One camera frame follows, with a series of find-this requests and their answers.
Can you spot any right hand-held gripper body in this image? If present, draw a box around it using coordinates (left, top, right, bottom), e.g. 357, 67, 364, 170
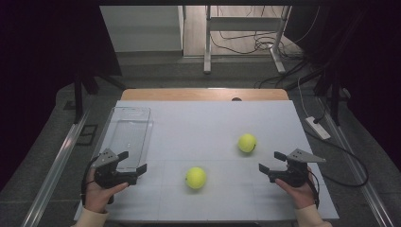
268, 148, 327, 189

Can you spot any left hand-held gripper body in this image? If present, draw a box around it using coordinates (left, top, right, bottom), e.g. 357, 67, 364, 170
91, 148, 139, 190

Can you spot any clear plastic container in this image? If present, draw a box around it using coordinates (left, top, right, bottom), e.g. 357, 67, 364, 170
94, 106, 155, 174

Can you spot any yellow tennis ball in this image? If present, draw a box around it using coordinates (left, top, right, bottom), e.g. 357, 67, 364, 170
184, 166, 208, 190
236, 132, 258, 154

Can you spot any person's right hand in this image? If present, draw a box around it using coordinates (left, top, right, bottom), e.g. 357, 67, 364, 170
274, 166, 318, 210

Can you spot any person's left hand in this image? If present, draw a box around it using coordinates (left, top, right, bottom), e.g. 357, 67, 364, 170
83, 166, 130, 214

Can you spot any dark floor socket plate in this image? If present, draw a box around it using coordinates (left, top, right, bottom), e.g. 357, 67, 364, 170
75, 124, 99, 147

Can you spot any white power strip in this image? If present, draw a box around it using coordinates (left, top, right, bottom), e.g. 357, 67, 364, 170
304, 115, 332, 141

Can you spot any white board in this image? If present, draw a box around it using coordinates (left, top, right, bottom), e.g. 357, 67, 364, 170
73, 99, 340, 222

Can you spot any black tripod stand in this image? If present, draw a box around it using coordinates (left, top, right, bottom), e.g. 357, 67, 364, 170
313, 67, 344, 127
73, 70, 128, 125

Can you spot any wooden table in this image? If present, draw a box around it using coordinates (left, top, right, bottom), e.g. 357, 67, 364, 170
120, 88, 290, 102

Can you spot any dark curtain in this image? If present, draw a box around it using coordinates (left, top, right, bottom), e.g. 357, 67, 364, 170
284, 0, 401, 173
0, 0, 123, 192

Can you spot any right hand-held gripper black cable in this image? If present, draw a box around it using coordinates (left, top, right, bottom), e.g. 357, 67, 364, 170
305, 171, 321, 210

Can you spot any hand-held gripper black cable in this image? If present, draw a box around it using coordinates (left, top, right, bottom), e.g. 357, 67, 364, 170
80, 155, 100, 206
305, 171, 321, 210

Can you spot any left hand-held gripper black cable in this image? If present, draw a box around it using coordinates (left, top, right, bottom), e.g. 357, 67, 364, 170
80, 155, 100, 206

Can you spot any aluminium rail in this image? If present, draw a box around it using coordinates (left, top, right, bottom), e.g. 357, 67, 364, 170
317, 96, 395, 227
20, 107, 93, 227

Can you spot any black power cable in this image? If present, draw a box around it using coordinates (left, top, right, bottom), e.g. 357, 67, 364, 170
303, 127, 370, 188

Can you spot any tangle of floor cables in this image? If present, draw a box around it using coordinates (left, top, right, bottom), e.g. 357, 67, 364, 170
209, 5, 321, 61

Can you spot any white metal desk frame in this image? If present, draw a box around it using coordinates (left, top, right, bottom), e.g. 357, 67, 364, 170
202, 5, 293, 76

